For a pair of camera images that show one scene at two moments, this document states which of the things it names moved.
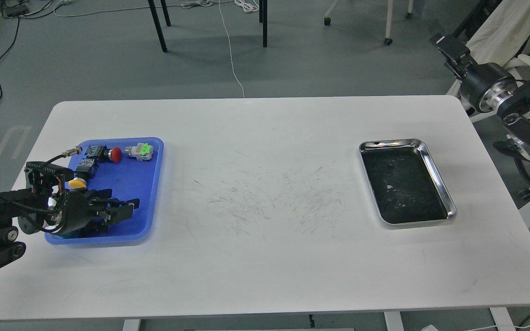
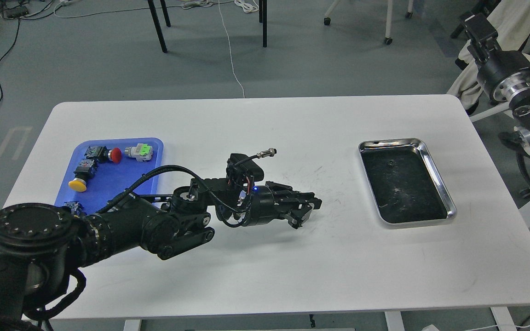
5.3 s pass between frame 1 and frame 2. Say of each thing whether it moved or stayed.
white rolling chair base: stayed
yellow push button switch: stayed
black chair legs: stayed
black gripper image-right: moved
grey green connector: stayed
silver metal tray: stayed
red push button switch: stayed
